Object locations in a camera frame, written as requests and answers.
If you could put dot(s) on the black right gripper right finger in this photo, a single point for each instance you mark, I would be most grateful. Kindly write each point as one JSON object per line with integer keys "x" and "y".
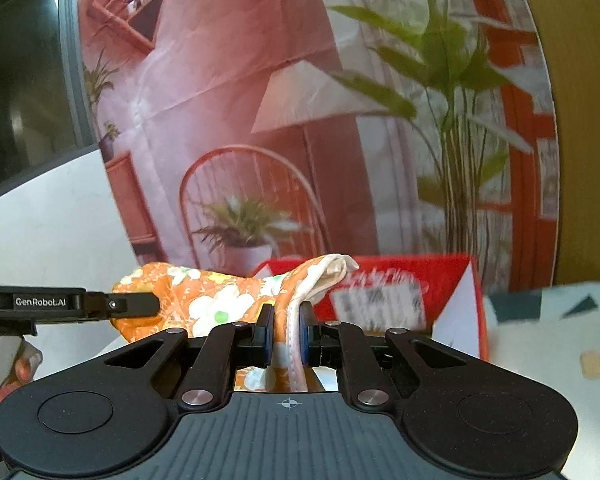
{"x": 344, "y": 347}

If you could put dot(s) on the person's left hand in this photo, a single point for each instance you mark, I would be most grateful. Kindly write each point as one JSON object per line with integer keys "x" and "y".
{"x": 23, "y": 370}

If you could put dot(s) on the cartoon print tablecloth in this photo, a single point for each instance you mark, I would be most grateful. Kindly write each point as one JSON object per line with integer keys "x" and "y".
{"x": 552, "y": 335}

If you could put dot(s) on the white shipping label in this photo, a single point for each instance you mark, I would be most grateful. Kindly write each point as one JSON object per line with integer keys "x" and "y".
{"x": 379, "y": 307}

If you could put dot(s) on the orange floral cloth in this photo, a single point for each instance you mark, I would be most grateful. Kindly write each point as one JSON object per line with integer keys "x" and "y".
{"x": 199, "y": 300}

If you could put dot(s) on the printed room backdrop poster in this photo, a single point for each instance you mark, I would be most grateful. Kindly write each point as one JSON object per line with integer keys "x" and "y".
{"x": 234, "y": 131}

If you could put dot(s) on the red strawberry cardboard box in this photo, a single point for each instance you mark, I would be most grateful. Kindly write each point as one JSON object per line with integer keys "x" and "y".
{"x": 436, "y": 294}

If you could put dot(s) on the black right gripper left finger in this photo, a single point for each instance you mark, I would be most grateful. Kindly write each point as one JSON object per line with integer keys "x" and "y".
{"x": 213, "y": 361}

